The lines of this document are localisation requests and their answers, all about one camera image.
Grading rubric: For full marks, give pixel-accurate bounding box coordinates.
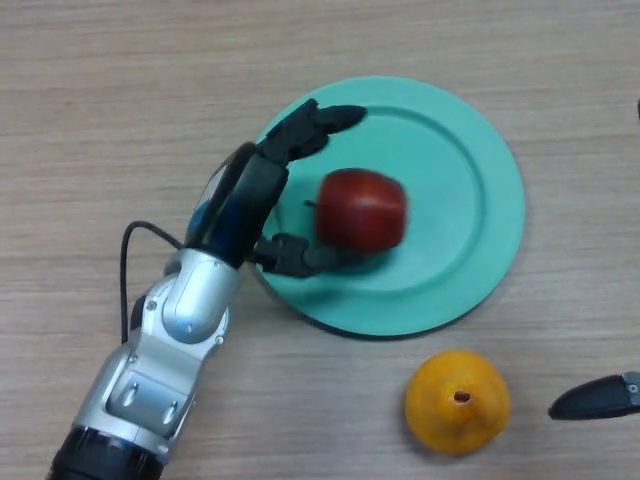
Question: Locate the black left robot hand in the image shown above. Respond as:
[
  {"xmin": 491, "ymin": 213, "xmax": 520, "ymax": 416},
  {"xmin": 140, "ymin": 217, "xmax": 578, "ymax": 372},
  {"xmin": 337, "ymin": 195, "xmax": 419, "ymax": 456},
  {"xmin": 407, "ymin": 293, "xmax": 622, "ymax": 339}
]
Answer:
[{"xmin": 183, "ymin": 98, "xmax": 369, "ymax": 279}]

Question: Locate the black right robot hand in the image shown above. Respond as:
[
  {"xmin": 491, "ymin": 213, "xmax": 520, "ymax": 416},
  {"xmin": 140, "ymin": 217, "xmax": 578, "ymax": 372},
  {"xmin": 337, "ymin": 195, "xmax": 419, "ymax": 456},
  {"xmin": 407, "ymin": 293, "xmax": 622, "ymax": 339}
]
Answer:
[{"xmin": 547, "ymin": 98, "xmax": 640, "ymax": 421}]

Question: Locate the red apple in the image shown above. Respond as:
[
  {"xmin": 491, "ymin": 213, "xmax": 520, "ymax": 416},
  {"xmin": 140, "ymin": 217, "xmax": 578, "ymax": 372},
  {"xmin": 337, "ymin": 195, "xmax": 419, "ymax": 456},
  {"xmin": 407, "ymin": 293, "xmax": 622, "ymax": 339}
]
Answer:
[{"xmin": 305, "ymin": 168, "xmax": 410, "ymax": 254}]

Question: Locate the green round plate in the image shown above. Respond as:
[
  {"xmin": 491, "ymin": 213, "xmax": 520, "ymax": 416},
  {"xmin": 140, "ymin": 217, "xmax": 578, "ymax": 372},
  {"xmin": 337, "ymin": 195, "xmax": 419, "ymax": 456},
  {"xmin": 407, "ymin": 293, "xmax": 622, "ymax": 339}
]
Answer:
[{"xmin": 243, "ymin": 75, "xmax": 527, "ymax": 342}]

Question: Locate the orange-yellow pear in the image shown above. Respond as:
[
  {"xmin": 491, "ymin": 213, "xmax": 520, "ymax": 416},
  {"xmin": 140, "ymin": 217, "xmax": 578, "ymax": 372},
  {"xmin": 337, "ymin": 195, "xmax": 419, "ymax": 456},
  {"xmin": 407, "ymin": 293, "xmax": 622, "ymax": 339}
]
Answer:
[{"xmin": 404, "ymin": 349, "xmax": 512, "ymax": 457}]

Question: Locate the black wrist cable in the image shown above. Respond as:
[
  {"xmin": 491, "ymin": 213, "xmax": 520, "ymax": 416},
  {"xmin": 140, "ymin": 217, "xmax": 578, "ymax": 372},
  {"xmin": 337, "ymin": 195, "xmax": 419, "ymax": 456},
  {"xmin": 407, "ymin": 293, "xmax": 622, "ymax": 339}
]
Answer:
[{"xmin": 121, "ymin": 220, "xmax": 185, "ymax": 347}]

